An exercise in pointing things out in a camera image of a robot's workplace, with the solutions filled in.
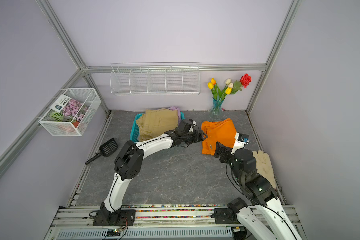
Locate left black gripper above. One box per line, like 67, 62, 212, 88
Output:
181, 130, 208, 145

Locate orange pants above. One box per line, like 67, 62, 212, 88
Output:
201, 119, 237, 156

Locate purple pants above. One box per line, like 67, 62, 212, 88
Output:
167, 106, 182, 125

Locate khaki pants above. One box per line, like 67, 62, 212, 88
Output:
135, 108, 180, 142

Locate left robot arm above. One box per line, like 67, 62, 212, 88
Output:
98, 119, 208, 219

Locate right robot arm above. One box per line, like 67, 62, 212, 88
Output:
212, 141, 302, 240

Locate teal plastic basket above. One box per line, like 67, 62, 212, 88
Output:
129, 111, 186, 143

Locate glass vase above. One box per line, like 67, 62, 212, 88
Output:
208, 98, 224, 120

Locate cream work glove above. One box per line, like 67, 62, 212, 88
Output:
252, 151, 277, 189

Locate artificial flower bouquet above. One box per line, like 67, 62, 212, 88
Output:
207, 74, 252, 102

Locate black litter scoop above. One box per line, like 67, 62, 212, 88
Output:
85, 138, 119, 165

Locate purple flower pot plant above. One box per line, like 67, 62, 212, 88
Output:
50, 95, 89, 128

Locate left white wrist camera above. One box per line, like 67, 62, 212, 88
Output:
187, 119, 197, 133

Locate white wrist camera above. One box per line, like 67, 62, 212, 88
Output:
231, 133, 249, 155
187, 119, 197, 133

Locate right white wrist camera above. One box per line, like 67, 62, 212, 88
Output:
231, 133, 249, 155

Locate white wire wall shelf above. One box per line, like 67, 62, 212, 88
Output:
110, 62, 201, 95

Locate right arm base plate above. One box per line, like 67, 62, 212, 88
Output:
211, 208, 243, 225

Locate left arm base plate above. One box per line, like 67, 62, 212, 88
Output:
93, 209, 136, 227

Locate white wire side basket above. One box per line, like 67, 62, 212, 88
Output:
39, 88, 102, 137

